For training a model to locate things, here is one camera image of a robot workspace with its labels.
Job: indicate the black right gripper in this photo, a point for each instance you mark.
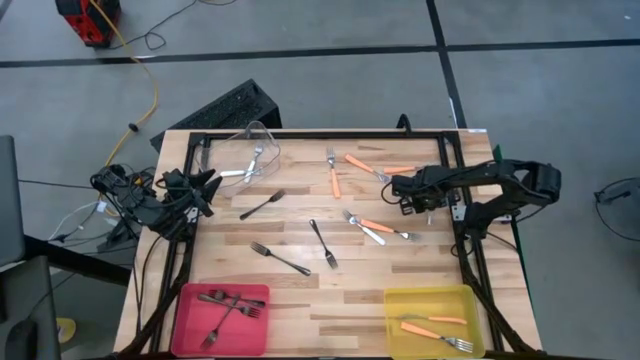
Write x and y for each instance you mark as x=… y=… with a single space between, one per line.
x=422 y=190

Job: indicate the yellow round object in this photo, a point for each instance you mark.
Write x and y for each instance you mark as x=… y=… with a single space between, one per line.
x=67 y=330

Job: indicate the red and black box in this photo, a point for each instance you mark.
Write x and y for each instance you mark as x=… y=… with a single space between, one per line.
x=87 y=22

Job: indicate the black crate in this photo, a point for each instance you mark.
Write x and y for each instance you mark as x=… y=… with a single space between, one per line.
x=225 y=112

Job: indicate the black metal fork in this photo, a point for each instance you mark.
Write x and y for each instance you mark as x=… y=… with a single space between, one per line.
x=262 y=204
x=252 y=312
x=250 y=301
x=322 y=241
x=280 y=259
x=216 y=331

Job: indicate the dark grey desk surface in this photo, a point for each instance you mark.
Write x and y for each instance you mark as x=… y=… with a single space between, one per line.
x=30 y=300

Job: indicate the black computer mouse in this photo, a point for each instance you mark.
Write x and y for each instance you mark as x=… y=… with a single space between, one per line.
x=21 y=342

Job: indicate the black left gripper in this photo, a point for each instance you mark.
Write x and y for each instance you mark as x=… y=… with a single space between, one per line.
x=182 y=192

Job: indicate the black stand bar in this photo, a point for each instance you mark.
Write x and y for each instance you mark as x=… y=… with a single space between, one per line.
x=75 y=260

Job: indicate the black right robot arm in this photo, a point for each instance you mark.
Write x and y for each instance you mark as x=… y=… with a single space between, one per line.
x=500 y=172

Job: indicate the yellow plastic bin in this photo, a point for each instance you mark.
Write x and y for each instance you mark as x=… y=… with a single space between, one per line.
x=430 y=300

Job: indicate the grey flat panel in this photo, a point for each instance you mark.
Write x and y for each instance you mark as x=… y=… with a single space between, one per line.
x=10 y=200

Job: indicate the green edge panel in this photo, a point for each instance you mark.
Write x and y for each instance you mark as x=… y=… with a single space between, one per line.
x=498 y=152

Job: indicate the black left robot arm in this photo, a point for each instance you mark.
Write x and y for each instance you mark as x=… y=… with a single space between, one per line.
x=145 y=210

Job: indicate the pink plastic bin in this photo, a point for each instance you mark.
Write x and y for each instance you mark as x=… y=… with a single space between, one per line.
x=235 y=335

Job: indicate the clear plastic bin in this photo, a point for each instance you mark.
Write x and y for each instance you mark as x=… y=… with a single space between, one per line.
x=220 y=160

